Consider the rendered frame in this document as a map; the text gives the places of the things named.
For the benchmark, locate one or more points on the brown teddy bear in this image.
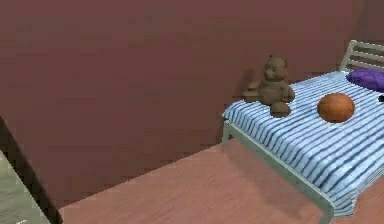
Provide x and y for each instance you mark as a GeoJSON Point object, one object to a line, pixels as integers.
{"type": "Point", "coordinates": [272, 88]}

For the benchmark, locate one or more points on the blue striped bed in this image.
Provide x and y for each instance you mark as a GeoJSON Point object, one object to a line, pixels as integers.
{"type": "Point", "coordinates": [310, 150]}

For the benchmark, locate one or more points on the orange basketball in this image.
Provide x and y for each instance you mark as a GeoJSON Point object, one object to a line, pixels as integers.
{"type": "Point", "coordinates": [335, 107]}

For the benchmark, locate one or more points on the purple pillow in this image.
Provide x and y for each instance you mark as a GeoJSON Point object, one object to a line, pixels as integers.
{"type": "Point", "coordinates": [368, 78]}

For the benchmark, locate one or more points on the small black object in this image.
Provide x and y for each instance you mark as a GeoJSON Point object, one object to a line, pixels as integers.
{"type": "Point", "coordinates": [381, 98]}

